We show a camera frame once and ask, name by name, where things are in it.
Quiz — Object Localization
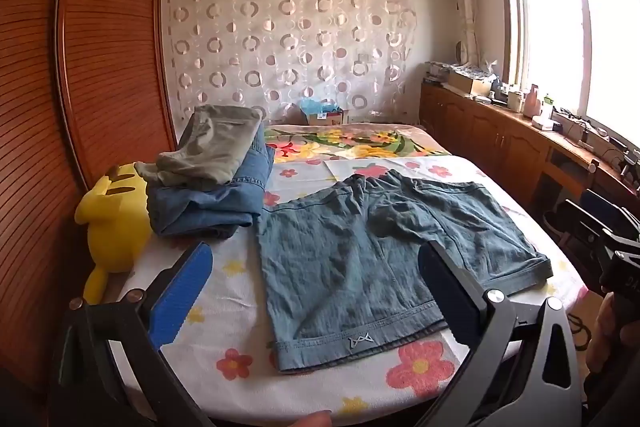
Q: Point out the colourful floral blanket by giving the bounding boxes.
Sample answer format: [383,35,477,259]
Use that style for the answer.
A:
[262,124,451,163]

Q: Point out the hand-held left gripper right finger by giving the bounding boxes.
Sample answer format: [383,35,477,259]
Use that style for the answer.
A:
[415,241,583,427]

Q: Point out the folded khaki pants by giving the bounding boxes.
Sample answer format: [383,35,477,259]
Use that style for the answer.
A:
[134,104,264,188]

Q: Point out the wooden frame window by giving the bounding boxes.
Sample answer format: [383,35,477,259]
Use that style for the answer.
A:
[495,0,640,143]

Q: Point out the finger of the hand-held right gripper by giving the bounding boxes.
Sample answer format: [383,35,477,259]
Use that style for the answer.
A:
[582,190,640,230]

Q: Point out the person's right hand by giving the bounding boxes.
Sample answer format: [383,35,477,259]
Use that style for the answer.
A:
[585,294,623,374]

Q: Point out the yellow plush toy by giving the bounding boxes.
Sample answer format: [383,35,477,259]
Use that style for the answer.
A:
[75,162,153,305]

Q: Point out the teal short pants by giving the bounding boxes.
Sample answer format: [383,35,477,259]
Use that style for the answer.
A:
[257,168,553,373]

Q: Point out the circle pattern wall curtain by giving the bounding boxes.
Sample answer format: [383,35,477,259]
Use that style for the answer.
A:
[162,0,418,128]

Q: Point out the folded blue jeans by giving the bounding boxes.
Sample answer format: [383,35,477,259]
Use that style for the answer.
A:
[146,134,275,238]

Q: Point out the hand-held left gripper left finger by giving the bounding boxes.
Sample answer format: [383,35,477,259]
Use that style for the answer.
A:
[47,241,215,427]

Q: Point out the wooden slatted wardrobe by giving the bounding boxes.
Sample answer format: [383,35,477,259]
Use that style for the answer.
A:
[0,0,178,393]

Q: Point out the long wooden cabinet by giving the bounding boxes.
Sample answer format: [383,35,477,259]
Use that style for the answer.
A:
[419,80,640,228]

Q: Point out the white flower print bed sheet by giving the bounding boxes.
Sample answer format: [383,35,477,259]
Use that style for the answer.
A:
[85,152,586,425]

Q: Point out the person's left hand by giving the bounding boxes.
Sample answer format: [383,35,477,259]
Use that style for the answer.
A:
[289,411,334,427]

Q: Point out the open cardboard box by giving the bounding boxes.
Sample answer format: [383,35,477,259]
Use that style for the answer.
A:
[447,68,497,96]

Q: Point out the box with blue packets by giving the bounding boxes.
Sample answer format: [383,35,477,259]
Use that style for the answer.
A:
[300,97,349,126]

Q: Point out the black floor cable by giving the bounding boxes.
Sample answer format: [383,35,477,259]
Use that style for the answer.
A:
[567,311,592,350]

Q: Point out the pink bottle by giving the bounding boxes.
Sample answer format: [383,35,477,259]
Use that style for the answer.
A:
[525,84,544,116]

